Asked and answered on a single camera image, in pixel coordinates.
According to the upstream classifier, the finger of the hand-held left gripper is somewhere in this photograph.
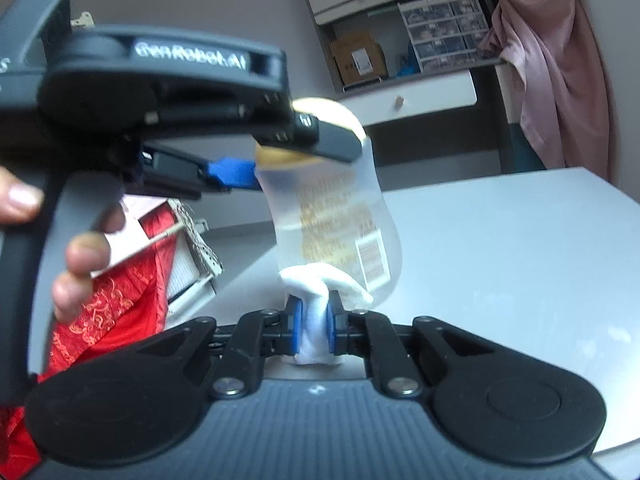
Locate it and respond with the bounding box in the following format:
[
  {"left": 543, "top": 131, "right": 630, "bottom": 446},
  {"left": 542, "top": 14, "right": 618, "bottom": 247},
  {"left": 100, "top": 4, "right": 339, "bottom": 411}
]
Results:
[
  {"left": 141, "top": 145, "right": 262, "bottom": 200},
  {"left": 250, "top": 109, "right": 364, "bottom": 164}
]

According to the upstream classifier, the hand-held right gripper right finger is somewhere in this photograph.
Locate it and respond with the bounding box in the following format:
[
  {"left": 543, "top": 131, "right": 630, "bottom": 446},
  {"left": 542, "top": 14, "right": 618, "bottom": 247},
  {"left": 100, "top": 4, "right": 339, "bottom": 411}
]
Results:
[{"left": 327, "top": 292, "right": 501, "bottom": 398}]

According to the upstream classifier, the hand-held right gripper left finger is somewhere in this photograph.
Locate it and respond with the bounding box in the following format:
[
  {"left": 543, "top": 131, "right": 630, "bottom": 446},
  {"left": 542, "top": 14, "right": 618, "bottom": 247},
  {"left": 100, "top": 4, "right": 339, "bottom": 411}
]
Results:
[{"left": 137, "top": 296, "right": 304, "bottom": 400}]

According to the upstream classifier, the white cloth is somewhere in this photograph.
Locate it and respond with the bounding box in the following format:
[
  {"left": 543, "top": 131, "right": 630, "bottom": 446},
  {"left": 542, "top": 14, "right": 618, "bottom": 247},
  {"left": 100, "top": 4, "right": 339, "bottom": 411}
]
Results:
[{"left": 279, "top": 264, "right": 375, "bottom": 367}]

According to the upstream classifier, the person's left hand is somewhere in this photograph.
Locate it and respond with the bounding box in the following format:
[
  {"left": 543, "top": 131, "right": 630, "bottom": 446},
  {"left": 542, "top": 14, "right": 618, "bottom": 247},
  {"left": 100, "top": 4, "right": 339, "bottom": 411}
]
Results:
[{"left": 0, "top": 166, "right": 127, "bottom": 325}]

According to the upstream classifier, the cardboard box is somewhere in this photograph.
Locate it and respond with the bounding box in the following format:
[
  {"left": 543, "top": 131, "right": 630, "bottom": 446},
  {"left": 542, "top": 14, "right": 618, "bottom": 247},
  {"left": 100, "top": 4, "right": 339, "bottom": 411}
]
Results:
[{"left": 328, "top": 30, "right": 390, "bottom": 87}]

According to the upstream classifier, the white mesh rack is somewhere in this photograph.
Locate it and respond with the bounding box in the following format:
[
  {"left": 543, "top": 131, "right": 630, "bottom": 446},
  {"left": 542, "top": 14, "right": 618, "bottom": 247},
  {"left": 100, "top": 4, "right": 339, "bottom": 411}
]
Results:
[{"left": 165, "top": 199, "right": 224, "bottom": 307}]

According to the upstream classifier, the white desk drawer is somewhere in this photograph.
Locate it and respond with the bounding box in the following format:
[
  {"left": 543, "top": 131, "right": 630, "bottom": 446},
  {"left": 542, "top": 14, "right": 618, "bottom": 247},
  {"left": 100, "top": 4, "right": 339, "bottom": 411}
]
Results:
[{"left": 336, "top": 70, "right": 478, "bottom": 128}]

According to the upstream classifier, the grey desk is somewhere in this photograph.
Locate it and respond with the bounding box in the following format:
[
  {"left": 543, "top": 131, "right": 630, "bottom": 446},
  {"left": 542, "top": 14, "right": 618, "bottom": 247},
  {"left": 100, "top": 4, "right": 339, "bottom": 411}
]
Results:
[{"left": 335, "top": 57, "right": 521, "bottom": 176}]

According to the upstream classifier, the blue plastic bag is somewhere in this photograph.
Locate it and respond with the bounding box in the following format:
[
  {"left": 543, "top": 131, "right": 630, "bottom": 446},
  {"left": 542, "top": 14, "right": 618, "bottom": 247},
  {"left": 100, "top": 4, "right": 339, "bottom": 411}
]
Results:
[{"left": 395, "top": 42, "right": 421, "bottom": 78}]

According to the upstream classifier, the clear plastic drawer organizer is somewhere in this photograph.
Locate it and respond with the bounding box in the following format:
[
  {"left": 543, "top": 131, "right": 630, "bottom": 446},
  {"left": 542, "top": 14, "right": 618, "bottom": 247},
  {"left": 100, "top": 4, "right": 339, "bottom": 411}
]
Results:
[{"left": 397, "top": 0, "right": 493, "bottom": 73}]

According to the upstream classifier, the red patterned cloth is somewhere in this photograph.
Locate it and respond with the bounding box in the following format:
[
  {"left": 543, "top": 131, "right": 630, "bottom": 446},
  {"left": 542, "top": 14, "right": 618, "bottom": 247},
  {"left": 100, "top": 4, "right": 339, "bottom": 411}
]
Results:
[{"left": 0, "top": 207, "right": 178, "bottom": 480}]

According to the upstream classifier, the pink curtain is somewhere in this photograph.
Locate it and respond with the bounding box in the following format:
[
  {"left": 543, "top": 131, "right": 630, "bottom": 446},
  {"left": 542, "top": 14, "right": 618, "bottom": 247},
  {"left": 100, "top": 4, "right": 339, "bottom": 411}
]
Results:
[{"left": 477, "top": 0, "right": 618, "bottom": 181}]

